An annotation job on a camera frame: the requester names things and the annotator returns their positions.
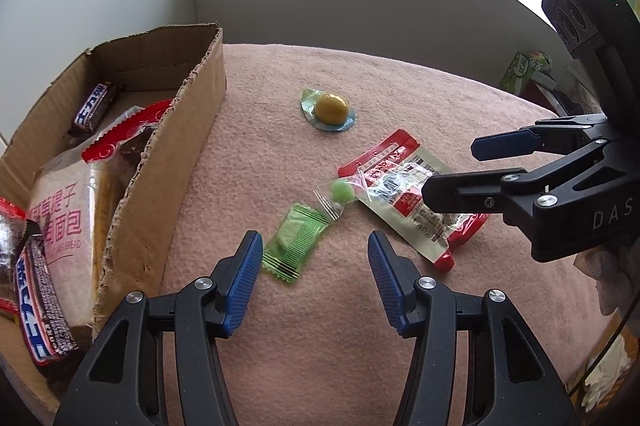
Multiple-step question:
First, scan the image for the yellow ball candy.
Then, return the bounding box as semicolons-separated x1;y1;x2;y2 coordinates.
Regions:
300;88;356;133

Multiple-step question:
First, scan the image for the red white snack pouch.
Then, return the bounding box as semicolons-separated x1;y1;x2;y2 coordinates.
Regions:
337;128;489;273

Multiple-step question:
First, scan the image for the small black candy packet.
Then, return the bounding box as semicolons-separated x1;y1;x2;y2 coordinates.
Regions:
0;199;26;320

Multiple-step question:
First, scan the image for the white gloved right hand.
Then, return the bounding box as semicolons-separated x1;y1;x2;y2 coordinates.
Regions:
574;244;639;316

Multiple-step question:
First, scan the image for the green white carton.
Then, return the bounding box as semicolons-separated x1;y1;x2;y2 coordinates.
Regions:
498;52;552;95

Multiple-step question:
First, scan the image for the dark wooden side table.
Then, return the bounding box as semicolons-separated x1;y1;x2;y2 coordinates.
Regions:
520;71;576;116

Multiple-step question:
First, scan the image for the brown snickers bar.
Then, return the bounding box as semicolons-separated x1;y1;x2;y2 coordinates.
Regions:
67;82;119;138

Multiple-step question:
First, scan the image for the brown cardboard box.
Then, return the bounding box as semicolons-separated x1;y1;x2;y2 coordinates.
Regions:
1;23;227;425

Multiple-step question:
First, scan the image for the red clear plum packet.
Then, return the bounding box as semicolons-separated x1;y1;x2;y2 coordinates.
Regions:
81;99;172;164

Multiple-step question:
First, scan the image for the green round wrapped candy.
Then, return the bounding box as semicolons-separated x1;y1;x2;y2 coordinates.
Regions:
312;177;358;221

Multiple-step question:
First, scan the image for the dark snickers bar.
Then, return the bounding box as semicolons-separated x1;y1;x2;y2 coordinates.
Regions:
14;219;78;371

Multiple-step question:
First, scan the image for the green candy packet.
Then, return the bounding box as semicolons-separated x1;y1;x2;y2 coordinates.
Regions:
262;203;331;283

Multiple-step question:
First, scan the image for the packaged bread loaf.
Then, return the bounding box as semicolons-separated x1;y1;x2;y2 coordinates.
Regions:
28;150;126;328

